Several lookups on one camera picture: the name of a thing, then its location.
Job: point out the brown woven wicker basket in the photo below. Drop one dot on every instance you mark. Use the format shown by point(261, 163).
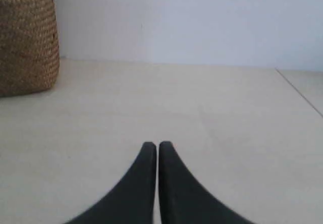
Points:
point(30, 58)

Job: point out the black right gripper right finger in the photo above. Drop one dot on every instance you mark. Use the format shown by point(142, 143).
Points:
point(182, 199)

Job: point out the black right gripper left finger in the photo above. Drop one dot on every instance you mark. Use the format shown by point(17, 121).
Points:
point(131, 200)

